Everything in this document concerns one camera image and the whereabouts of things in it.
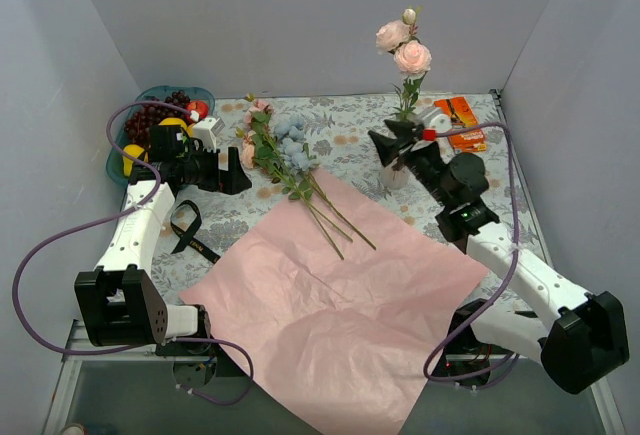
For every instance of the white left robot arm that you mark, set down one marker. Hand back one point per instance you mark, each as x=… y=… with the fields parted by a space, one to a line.
x=118 y=301

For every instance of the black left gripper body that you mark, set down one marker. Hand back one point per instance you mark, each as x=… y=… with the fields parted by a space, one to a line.
x=223 y=170

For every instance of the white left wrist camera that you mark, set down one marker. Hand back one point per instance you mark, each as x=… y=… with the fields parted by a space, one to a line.
x=206 y=132

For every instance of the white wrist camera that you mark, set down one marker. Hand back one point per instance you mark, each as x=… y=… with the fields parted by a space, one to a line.
x=206 y=132
x=430 y=124

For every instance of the artificial flower bunch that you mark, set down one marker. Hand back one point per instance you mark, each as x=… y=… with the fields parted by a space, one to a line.
x=279 y=148

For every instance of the dark red grape bunch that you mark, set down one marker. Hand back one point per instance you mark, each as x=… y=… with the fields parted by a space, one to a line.
x=137 y=127

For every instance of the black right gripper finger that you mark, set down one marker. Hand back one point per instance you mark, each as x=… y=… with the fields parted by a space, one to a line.
x=404 y=128
x=390 y=150

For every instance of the pink rose stem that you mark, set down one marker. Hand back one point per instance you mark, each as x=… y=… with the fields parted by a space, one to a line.
x=399 y=38

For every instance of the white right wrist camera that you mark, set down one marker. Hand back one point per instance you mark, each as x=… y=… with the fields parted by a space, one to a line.
x=430 y=124

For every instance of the black ribbon gold lettering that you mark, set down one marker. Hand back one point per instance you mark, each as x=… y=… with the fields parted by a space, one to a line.
x=187 y=237

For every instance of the yellow pear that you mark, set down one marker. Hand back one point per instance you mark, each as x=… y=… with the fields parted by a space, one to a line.
x=132 y=152

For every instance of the orange product box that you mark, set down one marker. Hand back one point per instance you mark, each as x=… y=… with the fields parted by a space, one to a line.
x=462 y=117

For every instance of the floral tablecloth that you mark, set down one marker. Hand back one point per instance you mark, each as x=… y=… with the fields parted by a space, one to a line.
x=336 y=130

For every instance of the red apple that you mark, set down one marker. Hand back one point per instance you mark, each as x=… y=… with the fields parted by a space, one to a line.
x=198 y=106

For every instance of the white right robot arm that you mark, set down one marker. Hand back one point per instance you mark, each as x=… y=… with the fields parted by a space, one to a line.
x=578 y=337

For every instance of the white ribbed ceramic vase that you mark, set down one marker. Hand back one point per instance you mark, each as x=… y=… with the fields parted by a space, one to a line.
x=391 y=176

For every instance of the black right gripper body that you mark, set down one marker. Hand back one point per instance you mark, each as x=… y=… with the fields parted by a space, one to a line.
x=406 y=144

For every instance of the teal plastic fruit basket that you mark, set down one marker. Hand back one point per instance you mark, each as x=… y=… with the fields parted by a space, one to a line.
x=114 y=163

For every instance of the yellow mango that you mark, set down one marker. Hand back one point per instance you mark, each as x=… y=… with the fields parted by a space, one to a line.
x=174 y=122

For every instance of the purple paper bouquet wrap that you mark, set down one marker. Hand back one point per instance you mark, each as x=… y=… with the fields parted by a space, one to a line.
x=336 y=331

